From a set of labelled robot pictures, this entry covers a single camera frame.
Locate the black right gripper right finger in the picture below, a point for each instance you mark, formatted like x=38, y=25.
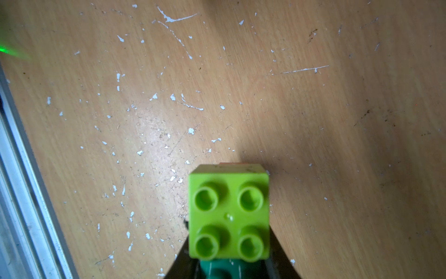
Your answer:
x=278, y=265

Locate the teal green long lego brick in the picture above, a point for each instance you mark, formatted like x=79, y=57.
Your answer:
x=232, y=269

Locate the lime green square lego brick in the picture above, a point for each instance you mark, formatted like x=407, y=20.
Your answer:
x=229, y=212

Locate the small red square lego brick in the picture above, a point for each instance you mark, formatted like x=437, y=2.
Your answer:
x=231, y=163

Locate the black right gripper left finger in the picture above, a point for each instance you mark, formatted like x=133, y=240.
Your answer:
x=184, y=267

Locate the aluminium front rail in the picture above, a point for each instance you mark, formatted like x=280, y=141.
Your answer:
x=32, y=242

